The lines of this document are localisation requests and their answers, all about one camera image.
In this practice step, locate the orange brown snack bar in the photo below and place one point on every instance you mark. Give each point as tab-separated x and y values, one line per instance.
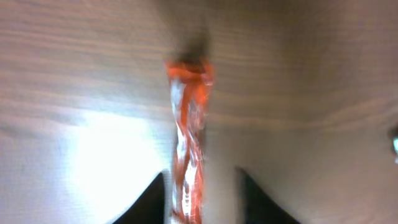
190	87

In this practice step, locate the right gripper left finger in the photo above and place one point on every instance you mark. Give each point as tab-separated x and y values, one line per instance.
149	208

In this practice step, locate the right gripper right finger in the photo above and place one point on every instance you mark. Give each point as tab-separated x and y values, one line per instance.
256	206

